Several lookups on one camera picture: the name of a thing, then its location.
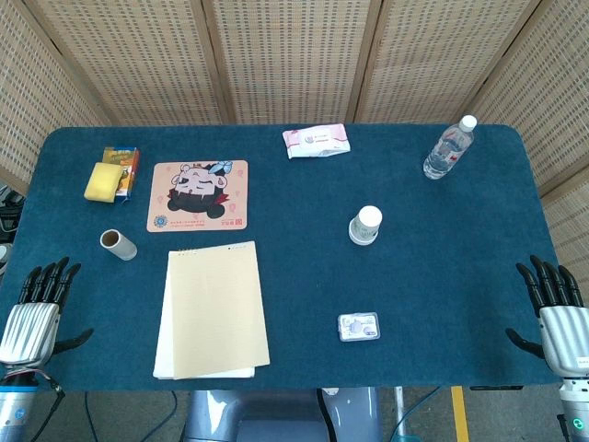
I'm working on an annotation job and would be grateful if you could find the metal table leg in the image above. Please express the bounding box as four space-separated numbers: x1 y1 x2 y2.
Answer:
394 386 407 438

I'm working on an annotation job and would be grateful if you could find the cardboard tube roll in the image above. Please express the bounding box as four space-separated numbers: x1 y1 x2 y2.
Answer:
99 229 139 262

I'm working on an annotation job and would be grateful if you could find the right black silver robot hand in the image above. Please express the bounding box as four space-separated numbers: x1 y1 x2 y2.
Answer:
504 254 589 379

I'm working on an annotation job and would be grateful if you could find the stack of paper cups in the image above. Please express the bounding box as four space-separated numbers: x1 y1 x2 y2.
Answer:
347 204 384 247

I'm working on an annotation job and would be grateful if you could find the pink white wet wipes pack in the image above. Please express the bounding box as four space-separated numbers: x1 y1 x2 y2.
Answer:
282 122 352 160

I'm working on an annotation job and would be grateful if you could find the black equipment beside table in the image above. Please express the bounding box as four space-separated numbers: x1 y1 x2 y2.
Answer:
0 183 27 277

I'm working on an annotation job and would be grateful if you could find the teal floor cable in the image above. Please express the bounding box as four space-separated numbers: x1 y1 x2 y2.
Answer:
390 386 443 442

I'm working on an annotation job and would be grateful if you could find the clear plastic water bottle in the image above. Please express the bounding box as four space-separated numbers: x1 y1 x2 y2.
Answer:
422 114 479 181

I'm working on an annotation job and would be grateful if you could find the dark blue floor cable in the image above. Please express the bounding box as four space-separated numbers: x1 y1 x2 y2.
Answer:
84 390 179 442

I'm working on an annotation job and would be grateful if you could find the yellow sponge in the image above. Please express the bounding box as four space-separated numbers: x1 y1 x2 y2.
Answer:
83 161 125 204

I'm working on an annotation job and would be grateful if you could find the pink cartoon mouse pad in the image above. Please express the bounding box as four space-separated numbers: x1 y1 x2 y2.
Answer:
145 159 249 234

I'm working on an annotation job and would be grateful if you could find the blue table cloth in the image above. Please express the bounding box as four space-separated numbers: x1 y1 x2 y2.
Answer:
0 122 565 392

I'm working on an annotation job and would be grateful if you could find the bamboo folding screen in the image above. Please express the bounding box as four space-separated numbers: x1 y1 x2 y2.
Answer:
0 0 589 323

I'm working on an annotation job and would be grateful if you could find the beige paper notepad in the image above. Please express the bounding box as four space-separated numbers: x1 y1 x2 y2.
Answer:
152 239 271 381

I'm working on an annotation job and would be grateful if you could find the colourful small cardboard box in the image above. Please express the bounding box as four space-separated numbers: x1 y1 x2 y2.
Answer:
101 145 141 200

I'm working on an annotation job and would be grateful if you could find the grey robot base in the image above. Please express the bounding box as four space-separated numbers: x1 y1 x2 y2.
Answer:
183 386 383 442

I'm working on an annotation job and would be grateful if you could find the clear plastic floss box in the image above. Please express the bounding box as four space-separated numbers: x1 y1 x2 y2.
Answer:
337 311 382 343

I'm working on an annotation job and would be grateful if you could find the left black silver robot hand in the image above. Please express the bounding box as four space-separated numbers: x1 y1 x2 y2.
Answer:
0 256 95 369

